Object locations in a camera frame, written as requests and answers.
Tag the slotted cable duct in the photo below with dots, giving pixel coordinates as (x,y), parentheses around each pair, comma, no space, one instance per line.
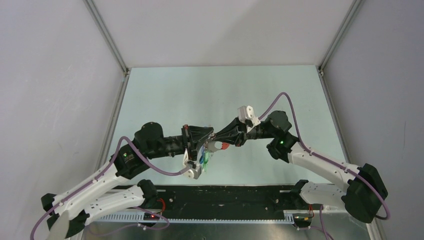
(142,217)

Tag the left aluminium frame post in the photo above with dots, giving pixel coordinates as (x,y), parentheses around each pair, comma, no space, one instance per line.
(108,38)

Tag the aluminium frame post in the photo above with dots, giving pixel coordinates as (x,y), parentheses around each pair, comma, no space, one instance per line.
(347,21)
(108,38)

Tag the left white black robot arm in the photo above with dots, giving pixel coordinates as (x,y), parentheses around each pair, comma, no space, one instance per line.
(68,213)

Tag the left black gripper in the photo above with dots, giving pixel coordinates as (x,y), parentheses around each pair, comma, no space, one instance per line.
(191,136)

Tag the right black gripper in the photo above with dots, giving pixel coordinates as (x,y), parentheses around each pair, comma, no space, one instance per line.
(235,133)

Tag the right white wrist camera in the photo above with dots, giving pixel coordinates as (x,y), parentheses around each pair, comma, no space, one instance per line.
(246,115)

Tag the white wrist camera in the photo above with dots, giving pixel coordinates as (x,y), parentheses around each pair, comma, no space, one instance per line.
(246,115)
(191,169)

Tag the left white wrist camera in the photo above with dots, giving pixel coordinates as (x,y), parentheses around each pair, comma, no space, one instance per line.
(191,169)

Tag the red handled metal key holder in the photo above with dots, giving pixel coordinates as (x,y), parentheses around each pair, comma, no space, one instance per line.
(215,146)

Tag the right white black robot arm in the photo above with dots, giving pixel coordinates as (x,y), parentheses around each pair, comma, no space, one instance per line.
(360,190)

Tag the blue key tag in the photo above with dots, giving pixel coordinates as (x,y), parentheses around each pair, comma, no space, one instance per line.
(202,156)

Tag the right aluminium frame post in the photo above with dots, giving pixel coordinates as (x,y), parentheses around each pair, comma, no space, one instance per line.
(347,21)

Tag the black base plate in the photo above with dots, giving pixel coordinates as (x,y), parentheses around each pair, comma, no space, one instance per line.
(227,202)

